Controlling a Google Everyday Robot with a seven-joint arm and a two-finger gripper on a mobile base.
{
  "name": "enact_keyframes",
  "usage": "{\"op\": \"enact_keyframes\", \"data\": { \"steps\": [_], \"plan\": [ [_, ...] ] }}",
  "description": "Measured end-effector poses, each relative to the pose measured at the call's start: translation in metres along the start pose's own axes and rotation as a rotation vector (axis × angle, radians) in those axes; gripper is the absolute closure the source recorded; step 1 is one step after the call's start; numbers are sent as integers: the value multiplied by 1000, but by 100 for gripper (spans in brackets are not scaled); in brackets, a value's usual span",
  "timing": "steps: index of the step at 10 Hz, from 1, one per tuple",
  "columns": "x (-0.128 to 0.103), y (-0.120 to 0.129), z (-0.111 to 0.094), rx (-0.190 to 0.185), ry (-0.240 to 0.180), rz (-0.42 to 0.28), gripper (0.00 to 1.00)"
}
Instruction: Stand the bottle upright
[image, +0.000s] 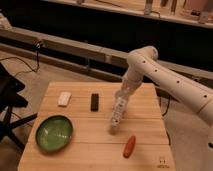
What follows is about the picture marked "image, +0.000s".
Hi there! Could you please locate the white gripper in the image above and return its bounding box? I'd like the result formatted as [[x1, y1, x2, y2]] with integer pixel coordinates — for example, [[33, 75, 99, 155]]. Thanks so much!
[[110, 90, 130, 128]]

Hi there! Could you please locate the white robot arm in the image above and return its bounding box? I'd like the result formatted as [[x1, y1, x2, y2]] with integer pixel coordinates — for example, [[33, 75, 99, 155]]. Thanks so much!
[[110, 46, 213, 128]]

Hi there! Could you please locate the black rectangular block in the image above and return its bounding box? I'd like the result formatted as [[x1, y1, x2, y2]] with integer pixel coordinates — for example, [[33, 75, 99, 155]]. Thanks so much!
[[90, 93, 99, 112]]

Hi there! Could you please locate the orange carrot toy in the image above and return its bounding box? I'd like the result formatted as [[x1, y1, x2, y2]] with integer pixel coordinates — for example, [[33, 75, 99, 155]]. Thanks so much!
[[123, 136, 136, 158]]

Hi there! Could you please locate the white rectangular block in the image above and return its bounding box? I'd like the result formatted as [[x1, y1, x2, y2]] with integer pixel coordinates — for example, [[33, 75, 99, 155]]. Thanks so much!
[[58, 92, 72, 107]]

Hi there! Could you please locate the green glass bowl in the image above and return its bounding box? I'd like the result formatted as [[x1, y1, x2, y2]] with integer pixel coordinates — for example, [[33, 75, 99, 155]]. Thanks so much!
[[35, 115, 74, 153]]

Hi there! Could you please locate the black chair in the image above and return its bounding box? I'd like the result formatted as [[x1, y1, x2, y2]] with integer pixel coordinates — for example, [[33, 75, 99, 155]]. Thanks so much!
[[0, 62, 37, 150]]

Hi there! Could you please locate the black cable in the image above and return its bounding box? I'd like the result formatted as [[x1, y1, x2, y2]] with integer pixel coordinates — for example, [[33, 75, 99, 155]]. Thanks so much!
[[0, 39, 44, 78]]

